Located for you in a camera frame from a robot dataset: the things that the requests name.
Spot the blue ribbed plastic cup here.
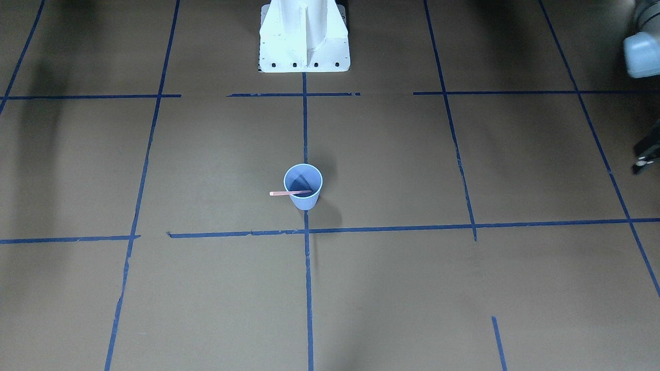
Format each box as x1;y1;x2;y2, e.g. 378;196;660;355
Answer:
283;163;324;211

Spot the pink chopstick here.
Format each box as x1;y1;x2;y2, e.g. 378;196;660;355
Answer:
269;190;314;196

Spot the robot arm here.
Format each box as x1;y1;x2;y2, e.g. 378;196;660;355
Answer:
623;1;659;175

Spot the white mounting pillar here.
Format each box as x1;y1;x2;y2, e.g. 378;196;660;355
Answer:
258;1;351;73

